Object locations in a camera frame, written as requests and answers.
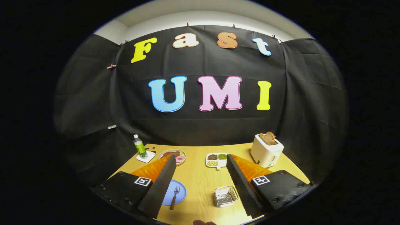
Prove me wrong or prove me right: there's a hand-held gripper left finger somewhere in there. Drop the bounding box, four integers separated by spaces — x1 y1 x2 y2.
94 154 177 219

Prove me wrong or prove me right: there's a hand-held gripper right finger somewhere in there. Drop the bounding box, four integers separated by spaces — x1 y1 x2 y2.
226 154 313 218

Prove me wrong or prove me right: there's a wooden handle metal fork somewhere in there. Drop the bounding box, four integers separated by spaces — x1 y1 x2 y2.
170 186 180 210

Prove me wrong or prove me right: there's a metal mesh basket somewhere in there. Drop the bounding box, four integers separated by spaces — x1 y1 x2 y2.
214 186 239 208

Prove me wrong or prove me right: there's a blue round plate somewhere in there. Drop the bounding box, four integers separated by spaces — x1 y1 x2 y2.
162 179 187 206

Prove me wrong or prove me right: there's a white square coaster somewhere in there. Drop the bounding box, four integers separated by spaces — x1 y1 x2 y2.
136 151 156 163

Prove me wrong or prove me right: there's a white divided bean dish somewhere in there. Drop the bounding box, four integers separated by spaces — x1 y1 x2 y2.
205 152 228 170

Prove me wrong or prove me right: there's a beige food plate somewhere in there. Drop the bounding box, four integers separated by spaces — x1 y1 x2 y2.
158 149 187 166

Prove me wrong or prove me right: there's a white toaster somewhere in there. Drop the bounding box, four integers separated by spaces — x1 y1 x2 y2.
250 134 284 168

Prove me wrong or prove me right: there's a green label drink bottle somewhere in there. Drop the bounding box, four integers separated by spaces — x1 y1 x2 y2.
134 134 148 159

